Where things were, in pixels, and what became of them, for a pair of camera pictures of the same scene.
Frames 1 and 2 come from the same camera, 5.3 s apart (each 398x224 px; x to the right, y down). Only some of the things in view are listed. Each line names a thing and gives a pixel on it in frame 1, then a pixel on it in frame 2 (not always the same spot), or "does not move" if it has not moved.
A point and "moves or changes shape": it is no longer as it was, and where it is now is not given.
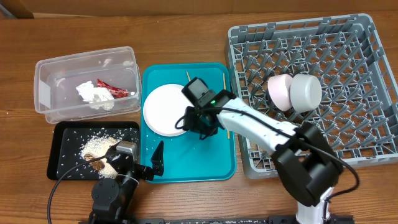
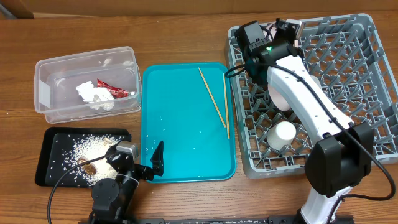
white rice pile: (97, 147) moves or changes shape
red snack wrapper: (115, 93) does not move
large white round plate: (162, 107) to (270, 28)
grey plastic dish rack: (357, 112) does not move
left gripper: (148, 173) does not move
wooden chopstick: (188, 76) to (212, 99)
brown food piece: (97, 165) to (89, 168)
